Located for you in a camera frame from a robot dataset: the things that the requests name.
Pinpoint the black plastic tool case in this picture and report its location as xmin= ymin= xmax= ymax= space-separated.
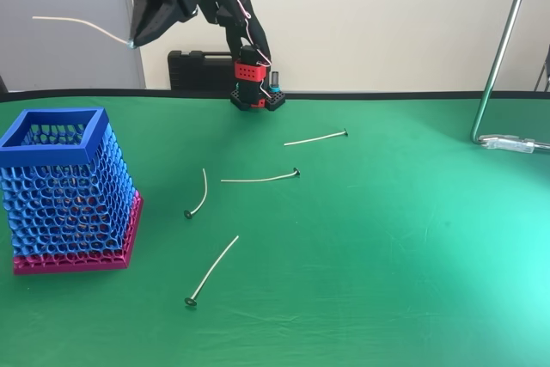
xmin=167 ymin=49 xmax=238 ymax=93

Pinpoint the dark chair frame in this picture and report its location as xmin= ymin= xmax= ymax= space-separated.
xmin=535 ymin=43 xmax=550 ymax=93

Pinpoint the curved white stick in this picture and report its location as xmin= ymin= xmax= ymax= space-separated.
xmin=183 ymin=168 xmax=209 ymax=221

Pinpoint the blue and magenta mesh basket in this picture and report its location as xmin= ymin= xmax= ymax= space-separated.
xmin=0 ymin=107 xmax=144 ymax=277

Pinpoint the silver clip on stand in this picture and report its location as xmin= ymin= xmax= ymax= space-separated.
xmin=480 ymin=133 xmax=550 ymax=155

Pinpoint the thin stick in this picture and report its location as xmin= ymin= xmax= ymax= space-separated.
xmin=32 ymin=15 xmax=135 ymax=49

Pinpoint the green table cloth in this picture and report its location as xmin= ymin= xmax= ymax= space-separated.
xmin=0 ymin=90 xmax=550 ymax=367

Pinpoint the chrome stand tube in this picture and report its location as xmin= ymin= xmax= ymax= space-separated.
xmin=470 ymin=0 xmax=550 ymax=147

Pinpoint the black perforated arm base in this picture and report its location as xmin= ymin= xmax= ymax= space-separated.
xmin=229 ymin=70 xmax=288 ymax=113

